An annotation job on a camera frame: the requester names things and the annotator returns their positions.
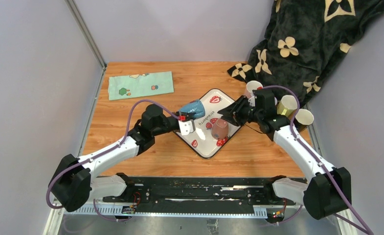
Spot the dusty pink faceted mug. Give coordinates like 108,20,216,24
211,118,229,140

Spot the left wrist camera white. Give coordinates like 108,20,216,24
179,119,195,136

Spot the aluminium frame post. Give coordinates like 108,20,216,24
65,0,107,70

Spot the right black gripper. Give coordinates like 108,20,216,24
217,95,263,127

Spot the black floral plush blanket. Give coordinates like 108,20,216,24
227,0,384,105

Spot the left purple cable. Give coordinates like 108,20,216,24
45,98,186,222

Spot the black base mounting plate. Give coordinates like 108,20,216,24
102,177,295,217

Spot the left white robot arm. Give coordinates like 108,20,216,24
46,100,205,212

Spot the mint green printed cloth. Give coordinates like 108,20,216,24
108,71,174,100

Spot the blue dotted mug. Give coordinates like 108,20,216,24
179,99,206,119

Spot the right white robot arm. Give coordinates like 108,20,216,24
218,89,351,220

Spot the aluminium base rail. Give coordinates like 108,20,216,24
45,181,358,235

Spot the strawberry print white tray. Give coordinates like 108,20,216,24
175,89,241,159

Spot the light pink faceted mug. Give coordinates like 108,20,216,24
244,80,263,99

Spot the black glossy mug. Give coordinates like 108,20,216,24
294,109,315,132

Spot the yellow-green faceted mug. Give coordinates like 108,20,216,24
276,95,298,118

